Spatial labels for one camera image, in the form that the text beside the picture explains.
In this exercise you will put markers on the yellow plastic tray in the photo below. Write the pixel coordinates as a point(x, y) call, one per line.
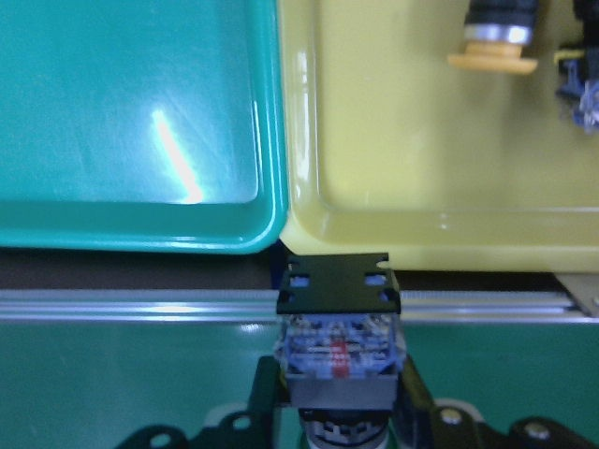
point(391, 149)

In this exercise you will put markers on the yellow push button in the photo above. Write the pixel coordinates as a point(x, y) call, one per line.
point(578, 66)
point(495, 33)

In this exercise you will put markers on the green push button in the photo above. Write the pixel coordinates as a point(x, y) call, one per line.
point(341, 347)

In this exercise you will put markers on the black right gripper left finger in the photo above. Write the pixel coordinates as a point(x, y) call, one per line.
point(265, 403)

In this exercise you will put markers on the green conveyor belt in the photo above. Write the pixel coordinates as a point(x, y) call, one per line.
point(84, 366)

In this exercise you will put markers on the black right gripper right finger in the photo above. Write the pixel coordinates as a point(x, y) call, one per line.
point(413, 413)

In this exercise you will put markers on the green plastic tray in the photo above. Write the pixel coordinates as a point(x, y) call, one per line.
point(144, 126)

